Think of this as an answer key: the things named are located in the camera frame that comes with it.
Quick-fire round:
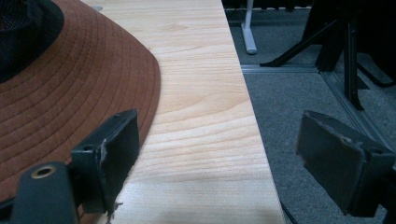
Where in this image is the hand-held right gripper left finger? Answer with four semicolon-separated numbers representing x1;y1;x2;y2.
70;108;142;224

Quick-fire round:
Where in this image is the black metal stand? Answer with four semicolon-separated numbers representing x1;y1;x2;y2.
260;0;396;112

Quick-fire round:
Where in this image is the brown brimmed cap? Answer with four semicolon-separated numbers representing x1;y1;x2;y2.
0;0;162;224

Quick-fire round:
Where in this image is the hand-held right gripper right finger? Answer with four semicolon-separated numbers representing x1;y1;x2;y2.
295;109;396;218

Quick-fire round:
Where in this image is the white table leg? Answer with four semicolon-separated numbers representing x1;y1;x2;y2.
241;0;259;56

